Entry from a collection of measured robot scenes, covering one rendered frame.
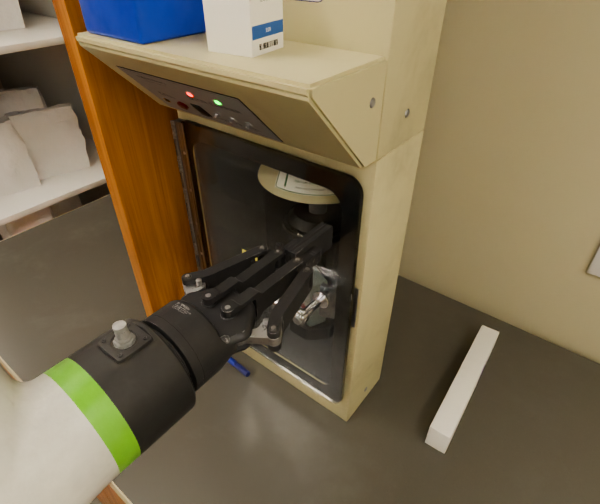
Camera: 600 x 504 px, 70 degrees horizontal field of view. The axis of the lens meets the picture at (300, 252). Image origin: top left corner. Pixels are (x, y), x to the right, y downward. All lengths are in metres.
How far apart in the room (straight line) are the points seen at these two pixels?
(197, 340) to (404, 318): 0.65
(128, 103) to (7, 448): 0.48
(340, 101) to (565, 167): 0.56
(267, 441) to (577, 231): 0.64
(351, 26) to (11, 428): 0.40
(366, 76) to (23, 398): 0.35
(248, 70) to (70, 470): 0.30
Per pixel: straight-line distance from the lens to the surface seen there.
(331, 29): 0.45
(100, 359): 0.34
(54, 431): 0.33
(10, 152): 1.62
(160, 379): 0.34
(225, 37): 0.42
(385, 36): 0.42
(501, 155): 0.88
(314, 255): 0.47
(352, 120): 0.39
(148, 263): 0.78
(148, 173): 0.72
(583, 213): 0.89
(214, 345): 0.37
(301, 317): 0.55
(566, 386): 0.94
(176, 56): 0.43
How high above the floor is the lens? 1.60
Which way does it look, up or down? 37 degrees down
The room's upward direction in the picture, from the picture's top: straight up
